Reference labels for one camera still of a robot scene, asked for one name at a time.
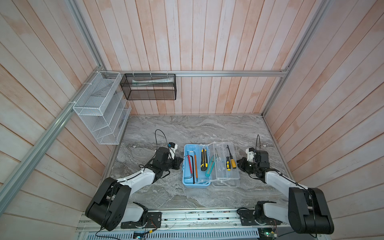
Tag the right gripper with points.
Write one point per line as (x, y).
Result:
(240, 165)

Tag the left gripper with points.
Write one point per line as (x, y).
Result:
(177, 162)

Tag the black hex key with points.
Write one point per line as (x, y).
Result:
(190, 176)

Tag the red handled hex key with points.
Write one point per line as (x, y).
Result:
(190, 164)

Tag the orange handled hex key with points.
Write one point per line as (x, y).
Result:
(196, 168)

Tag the blue translucent plastic toolbox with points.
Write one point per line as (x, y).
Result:
(224, 179)

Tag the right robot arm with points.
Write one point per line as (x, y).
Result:
(307, 211)

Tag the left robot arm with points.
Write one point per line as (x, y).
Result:
(109, 207)

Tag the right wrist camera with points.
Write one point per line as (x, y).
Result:
(251, 155)

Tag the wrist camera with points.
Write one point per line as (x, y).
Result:
(251, 155)
(172, 149)

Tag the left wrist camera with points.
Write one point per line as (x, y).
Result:
(172, 149)

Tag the clear handled precision screwdriver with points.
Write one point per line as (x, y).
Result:
(219, 162)

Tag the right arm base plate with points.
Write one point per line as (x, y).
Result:
(249, 218)

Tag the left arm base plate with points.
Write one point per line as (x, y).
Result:
(151, 220)

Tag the aluminium front rail frame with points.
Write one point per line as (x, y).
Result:
(194, 224)

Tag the black mesh wall basket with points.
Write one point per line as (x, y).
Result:
(139, 87)

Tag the horizontal aluminium wall rail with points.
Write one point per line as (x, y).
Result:
(230, 73)

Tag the white wire mesh shelf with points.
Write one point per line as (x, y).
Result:
(102, 108)

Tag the left aluminium wall rail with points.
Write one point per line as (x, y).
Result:
(22, 172)

